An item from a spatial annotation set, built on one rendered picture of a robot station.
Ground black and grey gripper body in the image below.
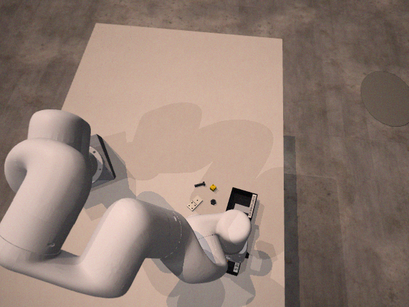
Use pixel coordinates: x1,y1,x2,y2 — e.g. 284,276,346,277
225,241,248,264

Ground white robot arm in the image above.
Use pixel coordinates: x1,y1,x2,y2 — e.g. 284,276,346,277
0,109,252,298

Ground white domino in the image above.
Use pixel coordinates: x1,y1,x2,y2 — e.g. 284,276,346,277
187,195,203,211

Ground black three-compartment bin rack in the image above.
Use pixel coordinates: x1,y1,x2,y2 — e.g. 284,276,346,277
226,187,258,276

